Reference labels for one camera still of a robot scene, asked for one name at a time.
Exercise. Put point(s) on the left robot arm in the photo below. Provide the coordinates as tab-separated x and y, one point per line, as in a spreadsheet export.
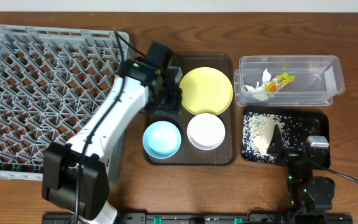
76	174

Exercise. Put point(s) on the dark brown serving tray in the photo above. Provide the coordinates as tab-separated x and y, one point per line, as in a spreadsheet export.
188	155

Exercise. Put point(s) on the green snack wrapper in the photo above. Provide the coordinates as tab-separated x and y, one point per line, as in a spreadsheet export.
279	82

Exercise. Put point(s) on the white tissue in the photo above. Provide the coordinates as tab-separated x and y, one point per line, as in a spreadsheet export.
259	91

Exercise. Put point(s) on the yellow round plate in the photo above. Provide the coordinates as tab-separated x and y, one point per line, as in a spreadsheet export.
206	90

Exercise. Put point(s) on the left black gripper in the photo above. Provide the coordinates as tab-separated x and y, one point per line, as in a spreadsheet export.
168	104

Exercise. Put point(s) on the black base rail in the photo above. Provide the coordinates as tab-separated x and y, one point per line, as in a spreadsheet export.
253	217

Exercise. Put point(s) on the black rectangular tray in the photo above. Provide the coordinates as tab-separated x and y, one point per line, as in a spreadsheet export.
317	115

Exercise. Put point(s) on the light blue bowl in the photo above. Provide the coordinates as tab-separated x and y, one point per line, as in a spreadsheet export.
161	139

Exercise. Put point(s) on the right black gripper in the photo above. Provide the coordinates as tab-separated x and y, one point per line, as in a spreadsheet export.
291	155

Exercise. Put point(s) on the white bowl with food scraps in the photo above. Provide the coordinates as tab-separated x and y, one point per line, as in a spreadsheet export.
206	131

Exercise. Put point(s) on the spilled rice food scraps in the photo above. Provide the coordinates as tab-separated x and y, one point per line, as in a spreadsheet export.
258	130

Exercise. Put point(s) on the grey plastic dish rack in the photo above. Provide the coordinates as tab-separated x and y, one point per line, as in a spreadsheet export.
51	82

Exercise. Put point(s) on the clear plastic waste bin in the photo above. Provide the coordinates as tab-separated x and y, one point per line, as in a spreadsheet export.
318	79

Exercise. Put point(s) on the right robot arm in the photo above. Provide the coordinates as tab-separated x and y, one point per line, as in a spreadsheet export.
311	196

